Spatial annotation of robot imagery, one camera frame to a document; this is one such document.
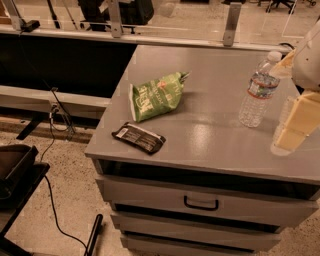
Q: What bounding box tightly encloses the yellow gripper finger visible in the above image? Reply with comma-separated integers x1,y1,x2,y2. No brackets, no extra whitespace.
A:
270,91,320,156

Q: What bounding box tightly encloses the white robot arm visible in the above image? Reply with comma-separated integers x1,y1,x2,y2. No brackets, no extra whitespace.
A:
271,21,320,156

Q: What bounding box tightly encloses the green jalapeno chip bag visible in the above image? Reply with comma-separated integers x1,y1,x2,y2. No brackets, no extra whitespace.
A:
129,72,190,122

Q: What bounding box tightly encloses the clear plastic water bottle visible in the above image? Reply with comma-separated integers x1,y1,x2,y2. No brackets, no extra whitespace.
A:
239,51,282,128

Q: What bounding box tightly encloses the grey drawer cabinet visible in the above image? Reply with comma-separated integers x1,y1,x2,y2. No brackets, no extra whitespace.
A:
86,45,319,256

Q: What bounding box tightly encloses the black office chair base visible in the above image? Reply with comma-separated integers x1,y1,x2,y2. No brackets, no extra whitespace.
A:
257,0,317,14

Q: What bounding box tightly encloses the black snack bar packet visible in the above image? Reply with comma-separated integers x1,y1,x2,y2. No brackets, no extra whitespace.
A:
111,122,166,155

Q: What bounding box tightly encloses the black stand leg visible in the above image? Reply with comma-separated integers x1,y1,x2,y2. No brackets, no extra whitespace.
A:
84,214,103,256

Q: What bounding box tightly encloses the black bin on cart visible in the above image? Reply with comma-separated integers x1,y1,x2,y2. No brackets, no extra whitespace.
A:
0,144,38,200

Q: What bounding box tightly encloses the metal railing bar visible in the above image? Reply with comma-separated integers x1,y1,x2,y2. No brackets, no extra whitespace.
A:
0,24,291,54

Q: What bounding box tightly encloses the metal bracket post right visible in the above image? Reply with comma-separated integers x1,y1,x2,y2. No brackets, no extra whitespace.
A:
223,2,242,47

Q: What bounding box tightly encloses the metal bracket post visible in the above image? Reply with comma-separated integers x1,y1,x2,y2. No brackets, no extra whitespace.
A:
223,2,242,47
107,0,123,38

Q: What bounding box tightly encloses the black drawer handle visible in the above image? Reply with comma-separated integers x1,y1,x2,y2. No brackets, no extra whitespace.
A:
183,196,220,211

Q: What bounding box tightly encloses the metal bracket post middle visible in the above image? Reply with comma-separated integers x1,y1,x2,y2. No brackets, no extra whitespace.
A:
107,0,123,38

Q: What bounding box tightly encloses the black floor cable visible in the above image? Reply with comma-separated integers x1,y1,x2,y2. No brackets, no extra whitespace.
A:
39,87,88,249

